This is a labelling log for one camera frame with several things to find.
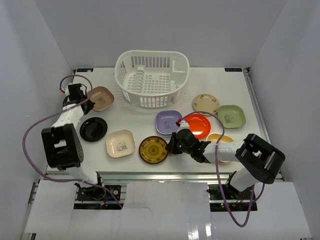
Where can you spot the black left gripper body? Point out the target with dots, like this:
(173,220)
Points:
(87,105)

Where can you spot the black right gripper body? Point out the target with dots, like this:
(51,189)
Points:
(180,149)

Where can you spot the brown square panda plate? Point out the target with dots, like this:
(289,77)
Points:
(101,97)

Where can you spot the yellow round patterned plate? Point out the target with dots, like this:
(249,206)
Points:
(152,150)

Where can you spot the purple square panda plate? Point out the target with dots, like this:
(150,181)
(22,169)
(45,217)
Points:
(165,121)

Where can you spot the cream square panda plate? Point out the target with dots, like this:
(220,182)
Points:
(120,143)

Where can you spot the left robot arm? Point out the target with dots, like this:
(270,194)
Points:
(62,146)

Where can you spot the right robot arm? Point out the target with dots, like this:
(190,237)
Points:
(261,161)

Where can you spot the white plastic bin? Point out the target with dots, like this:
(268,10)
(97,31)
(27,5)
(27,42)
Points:
(152,79)

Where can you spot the orange round plate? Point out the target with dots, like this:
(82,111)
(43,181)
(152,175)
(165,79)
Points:
(199,125)

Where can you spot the black round plate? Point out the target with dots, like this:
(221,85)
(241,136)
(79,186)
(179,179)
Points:
(93,129)

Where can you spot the beige round floral plate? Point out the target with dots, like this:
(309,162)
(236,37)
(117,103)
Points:
(205,103)

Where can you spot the green square panda plate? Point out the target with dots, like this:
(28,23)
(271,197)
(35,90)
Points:
(232,116)

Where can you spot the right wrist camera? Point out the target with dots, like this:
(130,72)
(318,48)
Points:
(182,125)

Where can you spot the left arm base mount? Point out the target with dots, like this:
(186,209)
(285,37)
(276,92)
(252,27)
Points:
(98,194)

